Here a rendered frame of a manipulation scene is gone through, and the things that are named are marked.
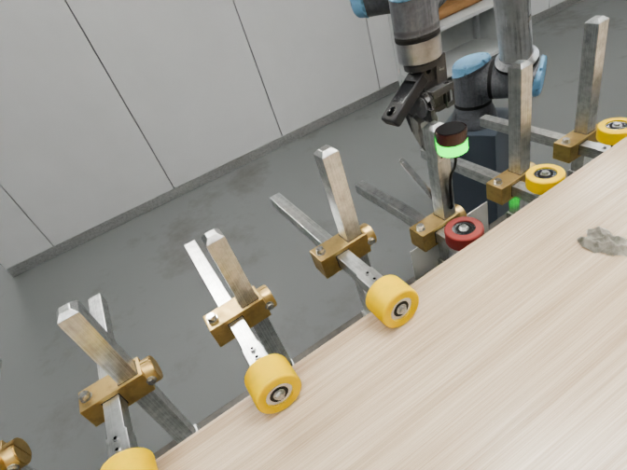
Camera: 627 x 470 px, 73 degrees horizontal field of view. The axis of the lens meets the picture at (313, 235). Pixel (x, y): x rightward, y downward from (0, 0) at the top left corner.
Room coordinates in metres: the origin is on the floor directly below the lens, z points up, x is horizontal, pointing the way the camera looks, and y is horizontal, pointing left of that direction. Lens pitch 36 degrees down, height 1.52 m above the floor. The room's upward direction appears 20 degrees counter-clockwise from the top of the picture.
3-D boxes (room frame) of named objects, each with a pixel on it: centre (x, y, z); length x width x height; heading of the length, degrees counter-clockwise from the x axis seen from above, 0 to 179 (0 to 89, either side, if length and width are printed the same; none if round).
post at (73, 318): (0.55, 0.40, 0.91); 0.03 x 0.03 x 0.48; 18
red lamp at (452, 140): (0.73, -0.33, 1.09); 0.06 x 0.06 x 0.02
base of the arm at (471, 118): (1.62, -0.83, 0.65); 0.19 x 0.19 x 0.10
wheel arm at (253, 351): (0.67, 0.22, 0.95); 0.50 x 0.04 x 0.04; 18
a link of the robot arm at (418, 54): (0.87, -0.33, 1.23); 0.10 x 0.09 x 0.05; 18
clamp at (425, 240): (0.77, -0.29, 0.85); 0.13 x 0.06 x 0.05; 108
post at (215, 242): (0.62, 0.16, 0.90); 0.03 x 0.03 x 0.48; 18
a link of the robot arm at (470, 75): (1.62, -0.84, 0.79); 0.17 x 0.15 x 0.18; 46
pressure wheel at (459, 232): (0.67, -0.30, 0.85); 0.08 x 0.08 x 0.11
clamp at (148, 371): (0.54, 0.42, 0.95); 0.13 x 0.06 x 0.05; 108
